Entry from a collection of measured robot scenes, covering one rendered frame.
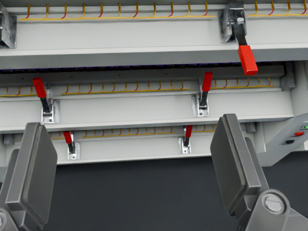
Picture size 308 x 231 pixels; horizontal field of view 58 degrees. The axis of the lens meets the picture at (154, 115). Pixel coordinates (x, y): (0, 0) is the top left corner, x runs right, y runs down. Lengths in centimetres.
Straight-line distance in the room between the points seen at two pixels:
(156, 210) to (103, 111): 37
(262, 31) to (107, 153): 45
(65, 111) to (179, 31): 26
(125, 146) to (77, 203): 22
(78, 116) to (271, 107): 36
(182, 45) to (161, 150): 38
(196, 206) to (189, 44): 54
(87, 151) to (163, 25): 42
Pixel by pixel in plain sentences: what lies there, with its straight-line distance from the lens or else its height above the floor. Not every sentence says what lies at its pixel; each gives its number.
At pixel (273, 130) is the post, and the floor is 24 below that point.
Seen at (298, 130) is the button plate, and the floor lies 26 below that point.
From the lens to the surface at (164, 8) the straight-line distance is 36.
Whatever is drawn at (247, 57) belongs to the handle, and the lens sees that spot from 31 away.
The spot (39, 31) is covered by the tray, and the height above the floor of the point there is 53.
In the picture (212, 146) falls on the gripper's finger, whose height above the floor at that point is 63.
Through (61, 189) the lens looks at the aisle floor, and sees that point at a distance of 82.
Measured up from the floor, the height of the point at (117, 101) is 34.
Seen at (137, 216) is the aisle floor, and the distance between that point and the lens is 78.
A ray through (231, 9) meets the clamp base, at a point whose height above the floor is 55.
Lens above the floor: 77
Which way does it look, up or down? 62 degrees down
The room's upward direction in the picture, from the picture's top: 6 degrees clockwise
